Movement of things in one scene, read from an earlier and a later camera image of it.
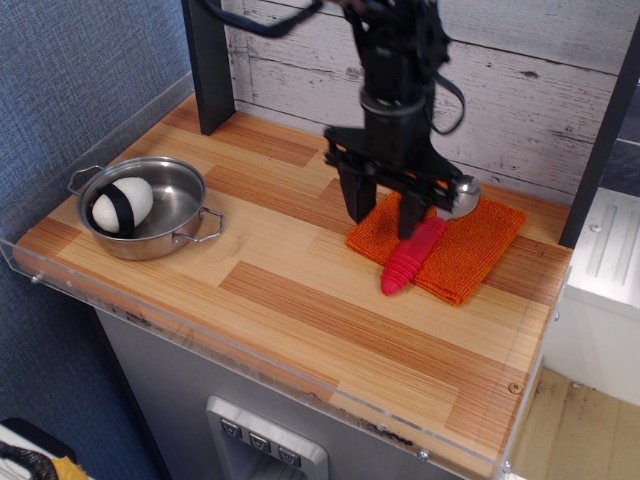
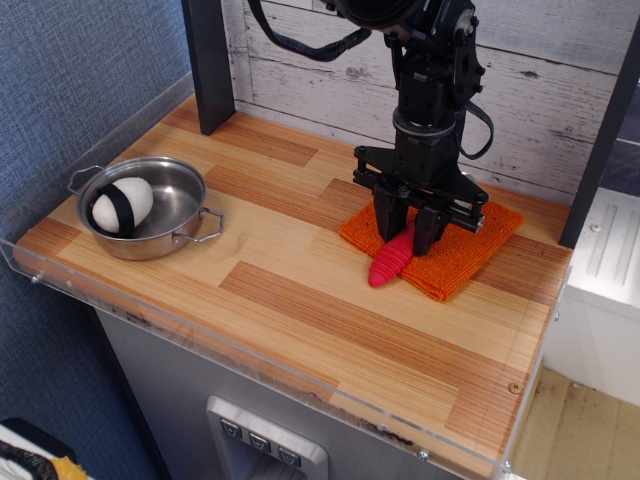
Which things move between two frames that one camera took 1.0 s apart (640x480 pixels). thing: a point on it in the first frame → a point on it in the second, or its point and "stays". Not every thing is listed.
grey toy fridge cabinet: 211,417 stays
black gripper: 396,147 → 424,167
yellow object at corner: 68,470 stays
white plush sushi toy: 122,206 stays
